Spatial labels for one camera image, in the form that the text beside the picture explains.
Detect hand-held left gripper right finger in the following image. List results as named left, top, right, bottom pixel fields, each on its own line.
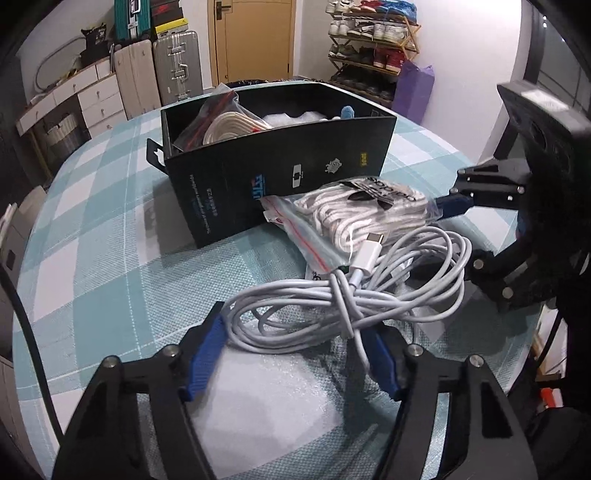
left=358, top=323, right=539, bottom=480

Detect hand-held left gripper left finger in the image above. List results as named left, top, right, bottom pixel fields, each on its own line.
left=53, top=302, right=225, bottom=480

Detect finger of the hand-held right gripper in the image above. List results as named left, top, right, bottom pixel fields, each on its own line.
left=464, top=226, right=555, bottom=315
left=436, top=159, right=531, bottom=220

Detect white charging cable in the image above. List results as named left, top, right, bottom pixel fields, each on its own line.
left=221, top=224, right=472, bottom=356

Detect bag of white laces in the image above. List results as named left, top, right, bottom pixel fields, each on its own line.
left=259, top=175, right=444, bottom=273

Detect black cardboard box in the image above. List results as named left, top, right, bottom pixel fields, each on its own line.
left=147, top=83, right=398, bottom=250

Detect white foam piece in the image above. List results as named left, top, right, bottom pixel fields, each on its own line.
left=263, top=111, right=342, bottom=131

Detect bag of beige cord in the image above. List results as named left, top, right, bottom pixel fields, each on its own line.
left=173, top=83, right=269, bottom=151

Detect purple bag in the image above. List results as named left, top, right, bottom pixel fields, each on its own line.
left=392, top=62, right=435, bottom=124

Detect teal checkered tablecloth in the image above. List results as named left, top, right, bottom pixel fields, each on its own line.
left=11, top=76, right=543, bottom=480

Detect wooden shoe rack with shoes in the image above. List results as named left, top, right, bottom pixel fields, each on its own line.
left=323, top=0, right=419, bottom=93

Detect wooden door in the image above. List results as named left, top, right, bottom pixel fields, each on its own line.
left=208, top=0, right=296, bottom=86

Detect wicker basket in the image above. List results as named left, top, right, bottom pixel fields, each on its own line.
left=44, top=114, right=84, bottom=153

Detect white drawer desk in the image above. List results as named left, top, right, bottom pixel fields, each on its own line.
left=16, top=60, right=127, bottom=148

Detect beige suitcase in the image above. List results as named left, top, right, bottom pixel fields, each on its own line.
left=113, top=39, right=162, bottom=121

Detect silver suitcase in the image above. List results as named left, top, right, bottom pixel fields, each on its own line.
left=152, top=31, right=205, bottom=104

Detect yellow black shoe box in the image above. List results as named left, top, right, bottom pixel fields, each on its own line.
left=154, top=18, right=186, bottom=37

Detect black bag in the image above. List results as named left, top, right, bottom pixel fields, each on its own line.
left=81, top=27, right=114, bottom=65

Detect black red shoe box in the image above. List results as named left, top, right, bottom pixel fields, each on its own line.
left=152, top=0, right=183, bottom=20

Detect teal suitcase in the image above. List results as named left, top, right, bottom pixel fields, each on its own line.
left=113, top=0, right=153, bottom=44

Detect black cable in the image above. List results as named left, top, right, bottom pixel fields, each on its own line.
left=0, top=263, right=63, bottom=444

